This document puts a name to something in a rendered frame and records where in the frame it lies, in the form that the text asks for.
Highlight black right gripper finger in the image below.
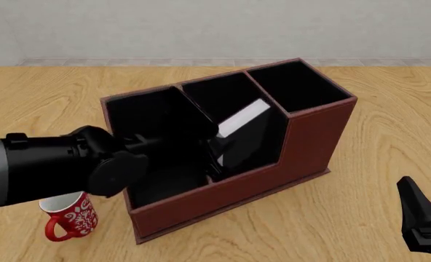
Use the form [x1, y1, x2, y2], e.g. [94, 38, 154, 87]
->
[396, 175, 431, 229]

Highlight red-brown desk caddy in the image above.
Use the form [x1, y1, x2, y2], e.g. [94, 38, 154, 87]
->
[100, 57, 357, 245]

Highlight black book with white pages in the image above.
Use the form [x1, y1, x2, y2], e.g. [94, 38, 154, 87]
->
[210, 98, 286, 176]

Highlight red mug with white pattern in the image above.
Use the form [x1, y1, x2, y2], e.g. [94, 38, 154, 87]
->
[38, 191, 100, 242]

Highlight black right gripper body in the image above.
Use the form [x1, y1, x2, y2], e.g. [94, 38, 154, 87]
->
[400, 225, 431, 254]

